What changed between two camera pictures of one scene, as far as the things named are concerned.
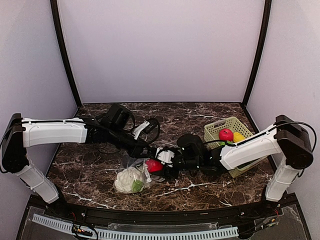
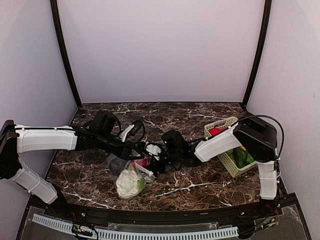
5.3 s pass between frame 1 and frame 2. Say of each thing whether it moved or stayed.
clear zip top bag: moved
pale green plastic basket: stayed
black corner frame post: stayed
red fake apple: moved
